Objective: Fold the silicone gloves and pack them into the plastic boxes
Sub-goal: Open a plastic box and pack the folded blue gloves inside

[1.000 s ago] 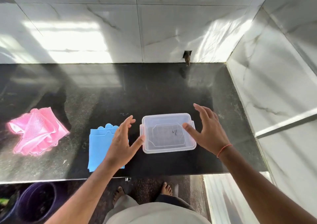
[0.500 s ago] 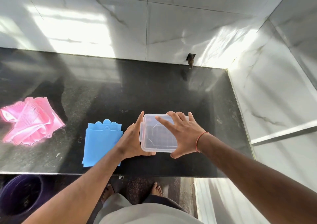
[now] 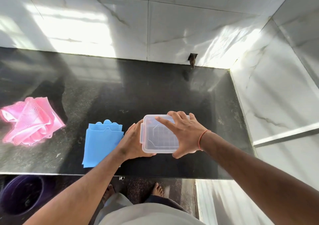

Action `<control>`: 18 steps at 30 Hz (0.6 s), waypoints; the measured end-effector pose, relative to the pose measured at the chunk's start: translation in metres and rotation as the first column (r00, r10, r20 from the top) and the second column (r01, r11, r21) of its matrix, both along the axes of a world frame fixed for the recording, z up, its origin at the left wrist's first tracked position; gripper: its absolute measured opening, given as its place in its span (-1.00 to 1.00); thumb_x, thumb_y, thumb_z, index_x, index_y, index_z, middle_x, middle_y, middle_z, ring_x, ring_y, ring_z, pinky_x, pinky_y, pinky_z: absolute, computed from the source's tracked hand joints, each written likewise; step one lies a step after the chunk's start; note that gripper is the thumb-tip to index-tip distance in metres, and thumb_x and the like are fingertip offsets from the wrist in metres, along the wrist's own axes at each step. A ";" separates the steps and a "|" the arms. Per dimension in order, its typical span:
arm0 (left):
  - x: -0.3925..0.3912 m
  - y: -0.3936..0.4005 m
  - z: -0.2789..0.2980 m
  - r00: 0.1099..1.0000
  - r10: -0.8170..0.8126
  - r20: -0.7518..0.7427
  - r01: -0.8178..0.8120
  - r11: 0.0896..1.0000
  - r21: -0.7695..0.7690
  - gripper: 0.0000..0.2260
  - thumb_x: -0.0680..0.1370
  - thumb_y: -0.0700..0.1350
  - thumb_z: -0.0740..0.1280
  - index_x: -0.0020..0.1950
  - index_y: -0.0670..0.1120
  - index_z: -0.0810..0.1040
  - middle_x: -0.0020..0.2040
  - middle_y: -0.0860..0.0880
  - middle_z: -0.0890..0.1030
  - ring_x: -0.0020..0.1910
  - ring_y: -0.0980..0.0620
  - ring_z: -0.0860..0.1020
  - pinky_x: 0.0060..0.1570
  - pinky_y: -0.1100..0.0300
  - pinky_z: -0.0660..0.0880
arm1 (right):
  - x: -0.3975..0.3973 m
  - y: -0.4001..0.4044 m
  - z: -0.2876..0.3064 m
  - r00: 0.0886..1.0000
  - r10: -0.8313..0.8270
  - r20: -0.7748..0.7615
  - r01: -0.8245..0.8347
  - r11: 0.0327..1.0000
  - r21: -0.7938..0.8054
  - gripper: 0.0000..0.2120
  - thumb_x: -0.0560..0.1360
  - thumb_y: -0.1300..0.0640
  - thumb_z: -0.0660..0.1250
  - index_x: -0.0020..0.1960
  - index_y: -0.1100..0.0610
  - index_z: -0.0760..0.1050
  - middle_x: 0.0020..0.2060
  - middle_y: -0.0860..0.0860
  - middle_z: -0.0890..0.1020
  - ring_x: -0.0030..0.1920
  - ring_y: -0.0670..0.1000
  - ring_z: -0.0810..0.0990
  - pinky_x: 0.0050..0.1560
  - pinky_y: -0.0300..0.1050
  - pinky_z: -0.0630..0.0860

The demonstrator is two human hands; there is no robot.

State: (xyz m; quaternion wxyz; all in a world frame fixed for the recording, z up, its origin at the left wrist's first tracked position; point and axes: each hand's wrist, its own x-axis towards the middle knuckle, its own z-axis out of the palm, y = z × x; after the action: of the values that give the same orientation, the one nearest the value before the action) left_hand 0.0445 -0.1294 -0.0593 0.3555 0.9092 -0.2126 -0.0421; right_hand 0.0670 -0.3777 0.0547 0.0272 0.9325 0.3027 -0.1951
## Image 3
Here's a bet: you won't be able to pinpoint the person's right hand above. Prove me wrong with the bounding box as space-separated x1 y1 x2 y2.
155 111 209 159

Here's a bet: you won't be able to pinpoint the person's left hand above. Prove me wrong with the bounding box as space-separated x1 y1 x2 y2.
116 119 157 161

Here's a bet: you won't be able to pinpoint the clear plastic lid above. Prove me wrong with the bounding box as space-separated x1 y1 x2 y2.
142 115 190 151

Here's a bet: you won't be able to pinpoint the clear plastic box red latches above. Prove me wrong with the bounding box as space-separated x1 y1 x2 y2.
139 114 190 154

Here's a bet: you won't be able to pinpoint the pink rubber glove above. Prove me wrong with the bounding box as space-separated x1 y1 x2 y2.
2 117 54 146
0 96 66 136

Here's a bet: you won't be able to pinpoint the person's right forearm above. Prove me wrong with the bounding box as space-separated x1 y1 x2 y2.
199 130 319 225

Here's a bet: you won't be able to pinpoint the person's left forearm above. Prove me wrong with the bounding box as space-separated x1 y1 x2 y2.
24 145 130 225

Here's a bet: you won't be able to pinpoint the person's right foot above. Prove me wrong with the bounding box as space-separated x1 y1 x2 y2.
151 182 164 197

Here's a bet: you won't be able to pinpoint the person's foot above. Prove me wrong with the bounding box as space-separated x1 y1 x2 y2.
151 182 164 197
102 183 116 204

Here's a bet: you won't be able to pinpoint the person's left foot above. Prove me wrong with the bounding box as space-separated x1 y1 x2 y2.
102 183 116 204

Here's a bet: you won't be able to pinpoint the grey trousers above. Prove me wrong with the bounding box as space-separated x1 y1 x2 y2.
93 192 190 218

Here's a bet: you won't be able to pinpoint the white shirt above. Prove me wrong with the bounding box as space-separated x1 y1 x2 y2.
98 202 206 225

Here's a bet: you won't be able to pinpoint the purple bucket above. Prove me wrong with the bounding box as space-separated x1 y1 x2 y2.
0 175 54 217

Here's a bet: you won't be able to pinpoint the red thread bracelet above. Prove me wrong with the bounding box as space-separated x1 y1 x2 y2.
198 129 212 151

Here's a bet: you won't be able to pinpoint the brown wall stub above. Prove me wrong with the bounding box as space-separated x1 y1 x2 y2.
187 53 199 69

